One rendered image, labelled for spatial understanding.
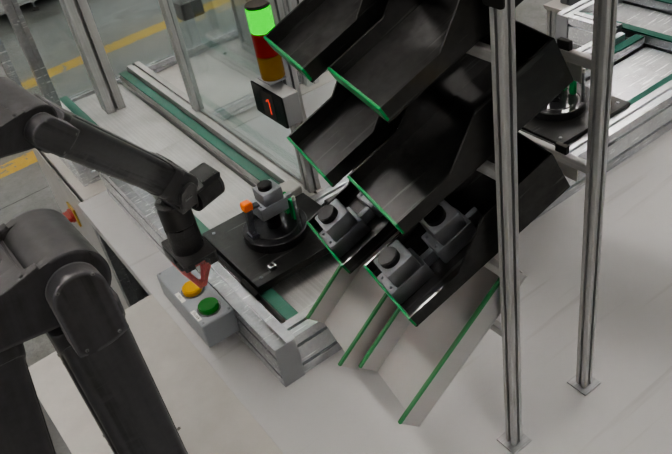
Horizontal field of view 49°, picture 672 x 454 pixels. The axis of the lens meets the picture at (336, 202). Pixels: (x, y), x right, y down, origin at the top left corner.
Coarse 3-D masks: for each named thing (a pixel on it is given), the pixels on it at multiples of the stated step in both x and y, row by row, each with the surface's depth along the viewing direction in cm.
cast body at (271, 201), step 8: (264, 184) 150; (272, 184) 151; (256, 192) 150; (264, 192) 150; (272, 192) 150; (280, 192) 151; (288, 192) 155; (256, 200) 153; (264, 200) 149; (272, 200) 151; (280, 200) 152; (256, 208) 151; (264, 208) 150; (272, 208) 151; (280, 208) 153; (288, 208) 154; (264, 216) 151; (272, 216) 152
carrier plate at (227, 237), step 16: (304, 208) 163; (320, 208) 162; (224, 224) 163; (240, 224) 162; (208, 240) 159; (224, 240) 158; (240, 240) 157; (304, 240) 154; (320, 240) 153; (224, 256) 154; (240, 256) 153; (256, 256) 152; (272, 256) 151; (288, 256) 150; (304, 256) 150; (320, 256) 151; (240, 272) 150; (256, 272) 148; (272, 272) 147; (288, 272) 148; (256, 288) 145
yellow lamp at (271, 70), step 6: (258, 60) 148; (264, 60) 147; (270, 60) 147; (276, 60) 147; (282, 60) 149; (264, 66) 148; (270, 66) 147; (276, 66) 148; (282, 66) 149; (264, 72) 148; (270, 72) 148; (276, 72) 148; (282, 72) 149; (264, 78) 150; (270, 78) 149; (276, 78) 149
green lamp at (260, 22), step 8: (264, 8) 141; (248, 16) 142; (256, 16) 141; (264, 16) 142; (272, 16) 143; (248, 24) 144; (256, 24) 142; (264, 24) 142; (272, 24) 144; (256, 32) 143; (264, 32) 143
